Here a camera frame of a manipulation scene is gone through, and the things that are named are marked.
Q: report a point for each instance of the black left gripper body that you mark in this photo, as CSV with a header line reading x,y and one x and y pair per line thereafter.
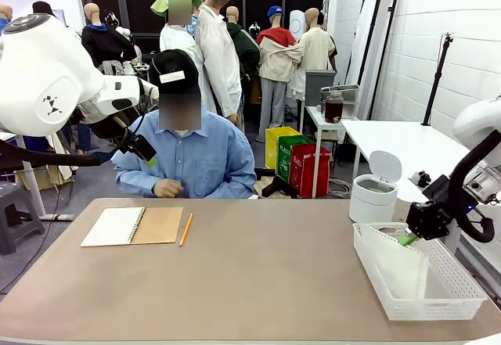
x,y
139,147

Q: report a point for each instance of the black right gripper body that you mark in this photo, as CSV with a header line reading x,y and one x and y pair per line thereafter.
x,y
428,220

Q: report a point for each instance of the spiral notebook with brown cover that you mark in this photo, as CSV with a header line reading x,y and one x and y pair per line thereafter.
x,y
156,227

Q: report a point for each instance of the yellow pencil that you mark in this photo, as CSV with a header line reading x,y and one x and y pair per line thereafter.
x,y
186,229

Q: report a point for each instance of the person's left forearm blue sleeve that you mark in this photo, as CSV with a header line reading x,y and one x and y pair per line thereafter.
x,y
235,186

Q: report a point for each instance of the person's right forearm blue sleeve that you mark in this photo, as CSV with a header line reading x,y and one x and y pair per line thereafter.
x,y
133,182

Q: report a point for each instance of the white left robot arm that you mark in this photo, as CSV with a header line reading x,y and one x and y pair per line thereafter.
x,y
39,79

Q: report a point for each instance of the person's right hand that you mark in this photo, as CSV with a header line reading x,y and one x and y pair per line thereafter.
x,y
167,188

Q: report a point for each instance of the small black white device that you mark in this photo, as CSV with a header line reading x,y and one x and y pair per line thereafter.
x,y
423,178

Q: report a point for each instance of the white trash can with lid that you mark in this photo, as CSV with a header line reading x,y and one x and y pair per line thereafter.
x,y
372,200

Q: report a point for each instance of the person torso in blue shirt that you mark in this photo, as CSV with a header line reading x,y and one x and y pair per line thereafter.
x,y
203,157

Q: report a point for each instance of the white perforated plastic basket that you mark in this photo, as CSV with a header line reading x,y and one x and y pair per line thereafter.
x,y
450,278

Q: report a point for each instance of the large white side table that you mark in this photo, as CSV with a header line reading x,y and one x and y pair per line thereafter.
x,y
407,141

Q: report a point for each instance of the black baseball cap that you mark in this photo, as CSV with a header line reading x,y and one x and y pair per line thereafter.
x,y
172,63

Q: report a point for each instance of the beige cardboard box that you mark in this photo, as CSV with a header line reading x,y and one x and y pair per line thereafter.
x,y
39,177

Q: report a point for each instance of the mannequin in black jacket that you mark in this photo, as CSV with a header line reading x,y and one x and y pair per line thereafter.
x,y
103,44

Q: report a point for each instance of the white desk with leg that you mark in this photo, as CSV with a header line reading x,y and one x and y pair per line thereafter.
x,y
33,188

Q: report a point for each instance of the mannequin with green hat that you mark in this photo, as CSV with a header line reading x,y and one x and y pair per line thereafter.
x,y
180,40

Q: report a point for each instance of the red recycling bin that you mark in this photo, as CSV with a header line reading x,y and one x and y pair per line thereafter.
x,y
309,173

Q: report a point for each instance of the tall mannequin in white coat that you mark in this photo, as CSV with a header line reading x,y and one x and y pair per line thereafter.
x,y
219,55

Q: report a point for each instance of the yellow recycling bin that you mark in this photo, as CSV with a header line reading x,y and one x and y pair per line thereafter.
x,y
274,141

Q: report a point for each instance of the black stand base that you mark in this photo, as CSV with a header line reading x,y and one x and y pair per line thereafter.
x,y
280,186

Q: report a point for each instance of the green recycling bin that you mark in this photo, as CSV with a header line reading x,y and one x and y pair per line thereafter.
x,y
285,157

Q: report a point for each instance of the black tripod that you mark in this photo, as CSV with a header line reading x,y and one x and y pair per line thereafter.
x,y
436,83

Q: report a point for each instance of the grey plastic stool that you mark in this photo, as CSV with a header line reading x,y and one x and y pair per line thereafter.
x,y
15,212

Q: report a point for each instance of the glass jar with brown liquid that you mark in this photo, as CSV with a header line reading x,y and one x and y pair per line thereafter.
x,y
334,108

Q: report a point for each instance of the mannequin in dark green jacket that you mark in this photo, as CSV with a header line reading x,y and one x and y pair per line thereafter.
x,y
248,47

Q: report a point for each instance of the mannequin with blue cap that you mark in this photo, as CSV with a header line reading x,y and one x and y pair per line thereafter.
x,y
276,59

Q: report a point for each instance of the mannequin head with black hat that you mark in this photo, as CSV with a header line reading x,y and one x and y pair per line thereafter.
x,y
42,8

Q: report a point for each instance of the grey cabinet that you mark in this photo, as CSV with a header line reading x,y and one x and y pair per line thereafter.
x,y
317,85

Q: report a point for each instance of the mannequin in blue top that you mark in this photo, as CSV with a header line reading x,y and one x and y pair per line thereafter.
x,y
4,14

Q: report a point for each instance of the mannequin in cream shirt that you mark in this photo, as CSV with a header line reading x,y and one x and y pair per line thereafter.
x,y
315,49

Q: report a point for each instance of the white oval device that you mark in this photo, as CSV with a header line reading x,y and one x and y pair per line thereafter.
x,y
297,24

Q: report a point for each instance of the white leaning panel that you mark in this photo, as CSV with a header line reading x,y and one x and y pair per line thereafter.
x,y
366,28

